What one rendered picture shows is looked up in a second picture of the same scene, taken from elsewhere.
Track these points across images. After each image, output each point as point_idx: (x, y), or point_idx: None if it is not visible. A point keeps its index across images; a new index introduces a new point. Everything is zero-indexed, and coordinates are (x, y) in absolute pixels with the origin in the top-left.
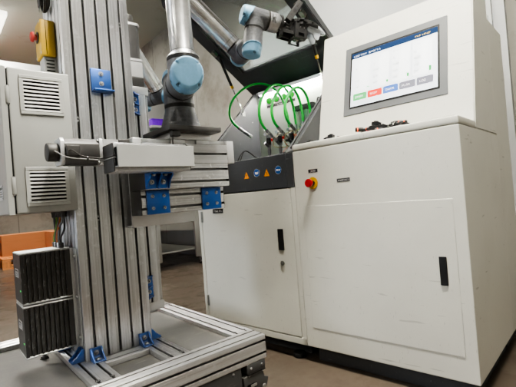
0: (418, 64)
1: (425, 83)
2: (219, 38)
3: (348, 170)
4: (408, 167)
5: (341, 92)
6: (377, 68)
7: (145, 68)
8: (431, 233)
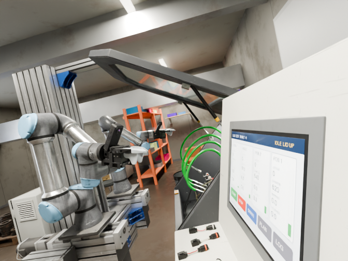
0: (276, 206)
1: (282, 257)
2: None
3: None
4: None
5: (227, 173)
6: (244, 168)
7: (126, 138)
8: None
